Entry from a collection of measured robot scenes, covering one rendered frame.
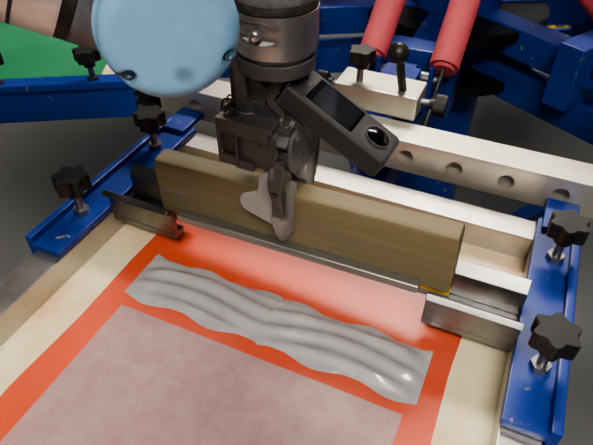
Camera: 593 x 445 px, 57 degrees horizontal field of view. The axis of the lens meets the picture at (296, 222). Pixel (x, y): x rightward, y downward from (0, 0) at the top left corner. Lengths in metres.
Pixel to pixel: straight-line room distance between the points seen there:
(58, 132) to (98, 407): 2.41
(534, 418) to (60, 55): 1.09
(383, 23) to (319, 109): 0.51
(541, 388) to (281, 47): 0.39
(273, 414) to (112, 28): 0.40
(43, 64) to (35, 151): 1.61
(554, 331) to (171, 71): 0.40
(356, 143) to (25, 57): 0.93
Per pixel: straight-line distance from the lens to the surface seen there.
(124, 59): 0.30
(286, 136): 0.52
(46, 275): 0.70
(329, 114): 0.50
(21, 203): 2.54
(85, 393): 0.62
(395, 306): 0.66
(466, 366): 0.63
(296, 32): 0.48
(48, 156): 2.78
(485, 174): 0.77
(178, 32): 0.30
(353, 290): 0.67
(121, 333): 0.66
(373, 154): 0.50
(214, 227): 0.65
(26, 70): 1.25
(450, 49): 0.96
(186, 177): 0.64
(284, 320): 0.63
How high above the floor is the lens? 1.46
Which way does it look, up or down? 42 degrees down
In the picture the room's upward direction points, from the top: straight up
